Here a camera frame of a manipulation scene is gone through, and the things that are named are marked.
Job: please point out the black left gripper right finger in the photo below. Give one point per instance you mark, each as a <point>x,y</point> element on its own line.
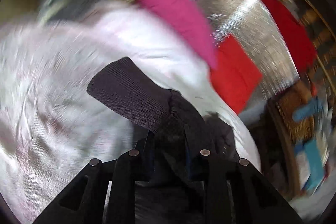
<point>229,189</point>

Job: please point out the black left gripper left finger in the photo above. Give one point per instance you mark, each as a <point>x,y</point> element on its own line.
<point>103,192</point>

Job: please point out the black jacket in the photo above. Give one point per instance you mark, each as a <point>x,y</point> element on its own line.
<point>181,132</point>

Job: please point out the wicker basket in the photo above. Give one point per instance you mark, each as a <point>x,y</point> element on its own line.
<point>291,130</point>

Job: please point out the white bed blanket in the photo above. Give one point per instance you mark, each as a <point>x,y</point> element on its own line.
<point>51,127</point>

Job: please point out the blue cloth in basket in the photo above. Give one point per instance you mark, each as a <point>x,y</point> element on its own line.
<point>310,147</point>

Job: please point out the red pillow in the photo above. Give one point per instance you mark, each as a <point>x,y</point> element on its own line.
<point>236,76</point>

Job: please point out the silver foil headboard panel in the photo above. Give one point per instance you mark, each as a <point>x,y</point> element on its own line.
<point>250,22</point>

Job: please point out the pink pillow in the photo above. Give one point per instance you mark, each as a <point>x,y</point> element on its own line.
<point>188,21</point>

